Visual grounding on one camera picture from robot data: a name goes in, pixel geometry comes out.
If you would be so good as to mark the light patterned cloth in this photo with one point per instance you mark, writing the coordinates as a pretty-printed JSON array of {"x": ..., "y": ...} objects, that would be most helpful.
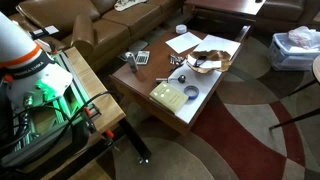
[{"x": 128, "y": 4}]

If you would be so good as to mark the brown leather couch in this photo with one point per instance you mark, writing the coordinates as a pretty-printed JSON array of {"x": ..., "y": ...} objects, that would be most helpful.
[{"x": 110, "y": 30}]

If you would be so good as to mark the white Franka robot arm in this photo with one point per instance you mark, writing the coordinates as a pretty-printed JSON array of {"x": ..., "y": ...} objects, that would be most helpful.
[{"x": 16, "y": 43}]

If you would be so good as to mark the black and white card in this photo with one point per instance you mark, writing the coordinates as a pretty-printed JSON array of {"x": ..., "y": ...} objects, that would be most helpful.
[{"x": 43, "y": 31}]

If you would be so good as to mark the silver drink can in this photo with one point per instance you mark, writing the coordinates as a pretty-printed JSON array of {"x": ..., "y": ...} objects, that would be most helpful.
[{"x": 132, "y": 62}]

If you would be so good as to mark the grey desk calculator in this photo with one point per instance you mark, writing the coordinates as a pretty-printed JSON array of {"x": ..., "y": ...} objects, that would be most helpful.
[{"x": 142, "y": 57}]

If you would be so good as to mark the white bowl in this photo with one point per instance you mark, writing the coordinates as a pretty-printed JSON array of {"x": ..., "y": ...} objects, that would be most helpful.
[{"x": 181, "y": 29}]

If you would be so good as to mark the small white paper sheet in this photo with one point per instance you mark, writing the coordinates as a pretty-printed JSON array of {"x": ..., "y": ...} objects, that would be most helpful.
[{"x": 183, "y": 42}]

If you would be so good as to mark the metal cylinder with cork end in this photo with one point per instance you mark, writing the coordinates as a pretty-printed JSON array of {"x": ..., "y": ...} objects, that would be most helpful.
[{"x": 161, "y": 80}]

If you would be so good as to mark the brown wooden coffee table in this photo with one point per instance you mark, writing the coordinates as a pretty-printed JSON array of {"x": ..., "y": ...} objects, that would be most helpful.
[{"x": 153, "y": 71}]

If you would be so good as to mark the clear plastic storage bin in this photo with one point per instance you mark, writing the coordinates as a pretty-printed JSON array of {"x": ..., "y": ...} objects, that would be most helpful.
[{"x": 286, "y": 58}]

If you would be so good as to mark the light wooden robot bench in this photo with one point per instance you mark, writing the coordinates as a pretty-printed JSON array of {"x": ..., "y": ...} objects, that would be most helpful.
[{"x": 100, "y": 100}]

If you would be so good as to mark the large white paper sheet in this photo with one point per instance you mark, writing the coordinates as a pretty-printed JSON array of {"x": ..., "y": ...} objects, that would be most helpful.
[{"x": 218, "y": 43}]

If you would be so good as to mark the blue masking tape roll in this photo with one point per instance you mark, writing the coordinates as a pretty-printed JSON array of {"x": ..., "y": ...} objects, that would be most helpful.
[{"x": 185, "y": 92}]

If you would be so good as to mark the black orange bar clamp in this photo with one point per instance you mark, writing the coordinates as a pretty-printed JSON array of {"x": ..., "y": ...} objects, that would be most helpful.
[
  {"x": 109, "y": 134},
  {"x": 88, "y": 115}
]

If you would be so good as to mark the aluminium rail frame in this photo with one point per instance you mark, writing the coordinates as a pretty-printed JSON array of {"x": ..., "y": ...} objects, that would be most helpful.
[{"x": 71, "y": 96}]

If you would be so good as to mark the dark upholstered armchair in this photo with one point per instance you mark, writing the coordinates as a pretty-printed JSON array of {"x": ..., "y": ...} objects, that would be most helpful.
[{"x": 286, "y": 13}]

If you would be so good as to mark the round wooden side table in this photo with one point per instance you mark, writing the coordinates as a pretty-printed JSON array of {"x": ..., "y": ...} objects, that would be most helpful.
[{"x": 316, "y": 68}]

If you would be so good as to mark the white plastic bag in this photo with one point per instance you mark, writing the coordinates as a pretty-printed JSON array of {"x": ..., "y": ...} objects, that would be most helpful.
[{"x": 305, "y": 36}]

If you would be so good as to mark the olive green book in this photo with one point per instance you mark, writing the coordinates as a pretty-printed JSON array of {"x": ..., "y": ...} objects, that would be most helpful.
[{"x": 168, "y": 96}]

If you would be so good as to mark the white folded paper slip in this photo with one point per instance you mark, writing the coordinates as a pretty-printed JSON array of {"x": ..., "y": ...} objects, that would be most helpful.
[{"x": 213, "y": 64}]

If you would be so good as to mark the black metal bench frame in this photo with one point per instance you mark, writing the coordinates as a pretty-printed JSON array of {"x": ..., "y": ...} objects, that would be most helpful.
[{"x": 135, "y": 140}]

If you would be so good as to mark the small black object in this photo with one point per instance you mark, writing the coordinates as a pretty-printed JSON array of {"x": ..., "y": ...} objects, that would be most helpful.
[{"x": 259, "y": 1}]

